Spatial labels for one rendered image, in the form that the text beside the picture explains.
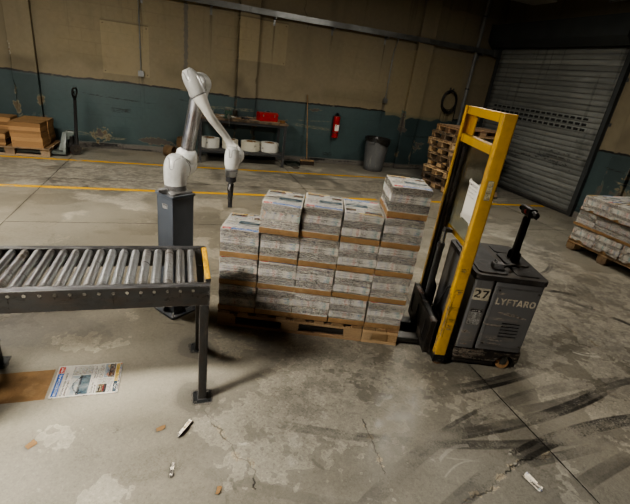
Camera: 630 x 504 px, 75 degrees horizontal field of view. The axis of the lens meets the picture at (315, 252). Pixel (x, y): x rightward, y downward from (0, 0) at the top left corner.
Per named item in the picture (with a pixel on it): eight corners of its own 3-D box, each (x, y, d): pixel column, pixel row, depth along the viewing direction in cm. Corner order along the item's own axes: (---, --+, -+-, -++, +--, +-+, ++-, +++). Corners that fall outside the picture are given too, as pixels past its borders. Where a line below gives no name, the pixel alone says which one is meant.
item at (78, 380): (123, 362, 275) (123, 361, 275) (117, 392, 250) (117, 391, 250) (59, 367, 263) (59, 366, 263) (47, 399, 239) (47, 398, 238)
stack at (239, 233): (226, 300, 363) (231, 211, 330) (357, 316, 366) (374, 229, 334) (216, 324, 328) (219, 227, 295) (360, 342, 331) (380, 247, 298)
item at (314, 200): (306, 193, 323) (306, 191, 323) (342, 198, 323) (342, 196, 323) (303, 206, 289) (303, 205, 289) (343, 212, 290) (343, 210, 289)
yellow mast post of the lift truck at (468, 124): (414, 303, 381) (465, 104, 312) (423, 305, 381) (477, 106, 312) (416, 309, 372) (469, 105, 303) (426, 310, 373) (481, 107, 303)
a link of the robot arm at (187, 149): (167, 175, 309) (178, 169, 329) (188, 182, 310) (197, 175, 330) (186, 68, 279) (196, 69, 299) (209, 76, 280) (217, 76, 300)
